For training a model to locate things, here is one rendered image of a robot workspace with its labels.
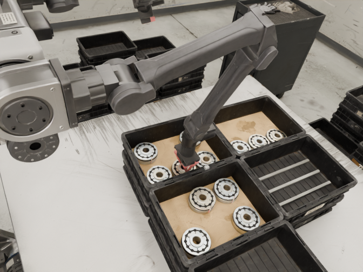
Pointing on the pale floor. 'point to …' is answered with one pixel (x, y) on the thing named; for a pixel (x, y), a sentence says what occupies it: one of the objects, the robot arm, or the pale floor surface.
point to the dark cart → (283, 43)
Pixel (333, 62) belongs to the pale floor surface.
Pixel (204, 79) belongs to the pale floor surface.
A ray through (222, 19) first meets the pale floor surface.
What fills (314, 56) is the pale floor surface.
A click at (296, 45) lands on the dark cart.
